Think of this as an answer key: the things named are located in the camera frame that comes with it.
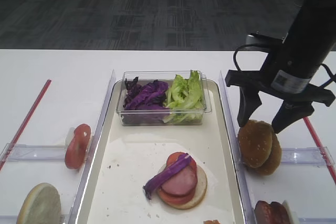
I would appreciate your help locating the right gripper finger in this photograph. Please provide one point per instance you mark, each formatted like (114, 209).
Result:
(289, 113)
(249, 102)

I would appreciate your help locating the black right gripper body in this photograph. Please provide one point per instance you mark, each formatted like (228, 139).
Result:
(286, 77)

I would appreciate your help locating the sesame top bun front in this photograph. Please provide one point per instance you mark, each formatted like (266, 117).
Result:
(255, 142)

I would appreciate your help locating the sesame bun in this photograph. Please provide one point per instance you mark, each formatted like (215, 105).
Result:
(255, 142)
(274, 159)

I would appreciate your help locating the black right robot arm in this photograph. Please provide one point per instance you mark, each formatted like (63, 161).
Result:
(313, 31)

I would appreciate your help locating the green lettuce leaves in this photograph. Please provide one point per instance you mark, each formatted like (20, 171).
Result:
(182, 95)

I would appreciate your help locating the standing sausage patties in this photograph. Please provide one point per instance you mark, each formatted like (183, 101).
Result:
(273, 213)

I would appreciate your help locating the standing tomato slices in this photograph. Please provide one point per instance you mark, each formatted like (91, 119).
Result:
(76, 150)

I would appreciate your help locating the right red strip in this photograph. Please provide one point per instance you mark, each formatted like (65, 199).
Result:
(321, 148)

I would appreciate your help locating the red strip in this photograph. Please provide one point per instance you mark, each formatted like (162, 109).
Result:
(6, 152)
(321, 148)

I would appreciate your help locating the sesame top bun rear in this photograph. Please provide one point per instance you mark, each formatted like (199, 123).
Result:
(274, 159)

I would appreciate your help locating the right upper clear holder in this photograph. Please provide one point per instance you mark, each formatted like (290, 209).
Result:
(302, 156)

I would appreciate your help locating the clear holder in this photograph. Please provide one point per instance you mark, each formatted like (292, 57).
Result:
(22, 152)
(294, 219)
(302, 156)

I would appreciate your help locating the purple cabbage strip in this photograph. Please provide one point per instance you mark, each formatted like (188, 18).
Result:
(152, 184)

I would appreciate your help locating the bottom bun on tray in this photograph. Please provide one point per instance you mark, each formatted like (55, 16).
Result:
(189, 201)

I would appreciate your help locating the purple cabbage leaves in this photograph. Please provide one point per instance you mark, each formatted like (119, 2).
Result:
(147, 97)

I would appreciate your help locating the clear plastic vegetable container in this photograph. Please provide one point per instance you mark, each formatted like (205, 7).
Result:
(155, 117)

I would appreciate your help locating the ham slice on tray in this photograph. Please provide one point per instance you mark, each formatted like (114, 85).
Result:
(181, 183)

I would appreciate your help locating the right lower clear holder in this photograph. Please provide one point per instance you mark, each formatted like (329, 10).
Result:
(294, 219)

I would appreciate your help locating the small food crumb piece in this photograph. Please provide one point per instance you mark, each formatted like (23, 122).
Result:
(211, 222)

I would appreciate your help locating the cream metal serving tray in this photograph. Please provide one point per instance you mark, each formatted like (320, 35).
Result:
(128, 156)

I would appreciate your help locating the left red strip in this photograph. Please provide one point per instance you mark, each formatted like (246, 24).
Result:
(6, 152)

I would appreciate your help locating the standing pale bun half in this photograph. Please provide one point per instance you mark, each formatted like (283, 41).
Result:
(41, 205)

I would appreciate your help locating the left upper clear holder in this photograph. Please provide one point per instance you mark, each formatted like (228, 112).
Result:
(22, 152)

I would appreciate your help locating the right long clear rail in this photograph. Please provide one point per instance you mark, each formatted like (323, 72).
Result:
(247, 208)

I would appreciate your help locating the long clear rail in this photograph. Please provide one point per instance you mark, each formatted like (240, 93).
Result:
(247, 208)
(99, 129)

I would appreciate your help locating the left long clear rail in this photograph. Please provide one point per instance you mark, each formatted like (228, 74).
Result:
(99, 129)

